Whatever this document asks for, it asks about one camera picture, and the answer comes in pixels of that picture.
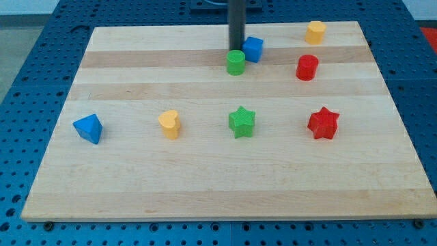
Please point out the red cylinder block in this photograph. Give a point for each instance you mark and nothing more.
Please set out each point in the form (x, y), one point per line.
(307, 67)

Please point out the green star block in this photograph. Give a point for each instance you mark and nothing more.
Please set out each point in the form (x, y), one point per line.
(242, 122)

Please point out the red star block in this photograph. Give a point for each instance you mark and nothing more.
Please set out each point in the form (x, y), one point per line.
(323, 124)

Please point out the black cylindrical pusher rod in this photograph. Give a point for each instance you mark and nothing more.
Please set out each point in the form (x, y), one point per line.
(236, 20)

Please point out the light wooden board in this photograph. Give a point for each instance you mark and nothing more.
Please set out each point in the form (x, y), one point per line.
(130, 75)

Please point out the blue triangular prism block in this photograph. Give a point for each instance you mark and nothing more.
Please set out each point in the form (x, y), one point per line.
(89, 128)

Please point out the green cylinder block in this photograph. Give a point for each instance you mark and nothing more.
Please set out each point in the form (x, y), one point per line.
(235, 62)

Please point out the yellow hexagonal block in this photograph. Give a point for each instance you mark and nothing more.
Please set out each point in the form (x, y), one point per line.
(315, 32)

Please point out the yellow heart block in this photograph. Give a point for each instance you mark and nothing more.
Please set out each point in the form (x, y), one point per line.
(170, 124)

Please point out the blue cube block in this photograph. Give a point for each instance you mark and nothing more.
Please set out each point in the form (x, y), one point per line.
(253, 48)

